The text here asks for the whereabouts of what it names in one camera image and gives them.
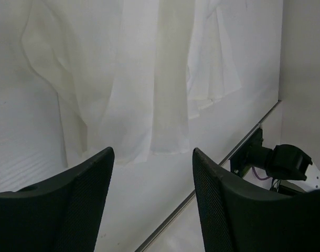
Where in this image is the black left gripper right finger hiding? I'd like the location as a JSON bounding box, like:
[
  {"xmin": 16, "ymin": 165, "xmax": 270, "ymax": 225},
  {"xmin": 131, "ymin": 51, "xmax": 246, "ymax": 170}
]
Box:
[{"xmin": 192, "ymin": 147, "xmax": 320, "ymax": 252}]

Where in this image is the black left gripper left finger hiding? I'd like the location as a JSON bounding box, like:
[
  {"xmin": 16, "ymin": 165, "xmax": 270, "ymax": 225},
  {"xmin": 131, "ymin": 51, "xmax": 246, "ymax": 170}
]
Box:
[{"xmin": 0, "ymin": 147, "xmax": 114, "ymax": 251}]

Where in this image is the white pleated skirt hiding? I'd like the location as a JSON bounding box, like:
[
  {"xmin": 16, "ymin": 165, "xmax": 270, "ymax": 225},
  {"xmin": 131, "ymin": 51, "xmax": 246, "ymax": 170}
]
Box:
[{"xmin": 22, "ymin": 1, "xmax": 241, "ymax": 167}]

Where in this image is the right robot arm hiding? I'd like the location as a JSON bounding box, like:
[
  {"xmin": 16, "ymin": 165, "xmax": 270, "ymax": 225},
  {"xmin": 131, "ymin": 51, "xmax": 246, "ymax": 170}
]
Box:
[{"xmin": 246, "ymin": 144, "xmax": 320, "ymax": 192}]

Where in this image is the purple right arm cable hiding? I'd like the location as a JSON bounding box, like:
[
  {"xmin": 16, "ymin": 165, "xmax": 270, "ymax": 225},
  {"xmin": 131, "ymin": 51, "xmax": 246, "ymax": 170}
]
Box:
[{"xmin": 251, "ymin": 167, "xmax": 271, "ymax": 182}]

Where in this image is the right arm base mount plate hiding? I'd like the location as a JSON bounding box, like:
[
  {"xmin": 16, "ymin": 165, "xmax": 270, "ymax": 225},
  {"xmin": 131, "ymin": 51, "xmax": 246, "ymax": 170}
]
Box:
[{"xmin": 230, "ymin": 128, "xmax": 263, "ymax": 178}]

